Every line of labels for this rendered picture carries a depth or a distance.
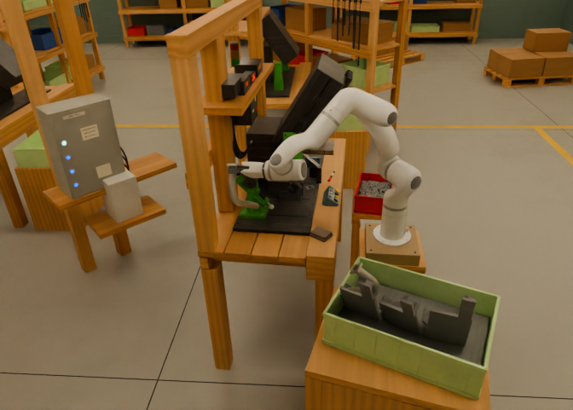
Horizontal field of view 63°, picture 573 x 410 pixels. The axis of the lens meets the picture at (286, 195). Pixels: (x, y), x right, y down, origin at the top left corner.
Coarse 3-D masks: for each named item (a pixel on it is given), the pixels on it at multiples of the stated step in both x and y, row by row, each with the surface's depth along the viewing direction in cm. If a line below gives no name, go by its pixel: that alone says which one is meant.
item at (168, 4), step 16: (128, 0) 1082; (160, 0) 1038; (176, 0) 1038; (192, 0) 1034; (208, 0) 1035; (224, 0) 1035; (128, 16) 1096; (128, 32) 1076; (144, 32) 1073; (160, 32) 1072
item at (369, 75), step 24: (312, 0) 528; (336, 0) 498; (360, 0) 471; (384, 0) 470; (288, 24) 595; (312, 24) 557; (336, 24) 523; (360, 24) 482; (384, 24) 497; (312, 48) 571; (336, 48) 521; (360, 48) 498; (384, 48) 495; (360, 72) 513; (384, 72) 526
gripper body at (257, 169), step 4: (244, 164) 187; (248, 164) 187; (252, 164) 186; (256, 164) 185; (260, 164) 185; (264, 164) 186; (252, 168) 185; (256, 168) 185; (260, 168) 185; (244, 172) 187; (248, 172) 186; (252, 172) 186; (256, 172) 185; (260, 172) 185; (248, 176) 194; (252, 176) 192; (256, 176) 190; (260, 176) 190; (264, 176) 186
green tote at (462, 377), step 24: (384, 264) 210; (408, 288) 209; (432, 288) 203; (456, 288) 197; (336, 312) 198; (480, 312) 197; (336, 336) 187; (360, 336) 181; (384, 336) 174; (384, 360) 180; (408, 360) 174; (432, 360) 169; (456, 360) 163; (456, 384) 169; (480, 384) 164
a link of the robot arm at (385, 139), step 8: (360, 120) 200; (368, 128) 200; (376, 128) 199; (384, 128) 198; (392, 128) 200; (376, 136) 199; (384, 136) 198; (392, 136) 199; (376, 144) 203; (384, 144) 200; (392, 144) 201; (384, 152) 204; (392, 152) 203; (384, 160) 210; (392, 160) 216; (384, 168) 217; (384, 176) 220
